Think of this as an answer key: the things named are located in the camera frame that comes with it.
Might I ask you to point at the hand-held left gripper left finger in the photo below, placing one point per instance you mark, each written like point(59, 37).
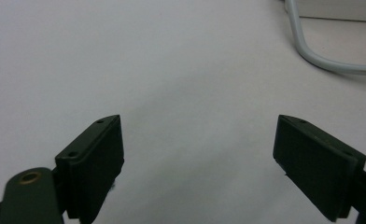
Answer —
point(92, 165)

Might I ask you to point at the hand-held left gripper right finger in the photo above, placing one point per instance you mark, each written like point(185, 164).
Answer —
point(315, 168)

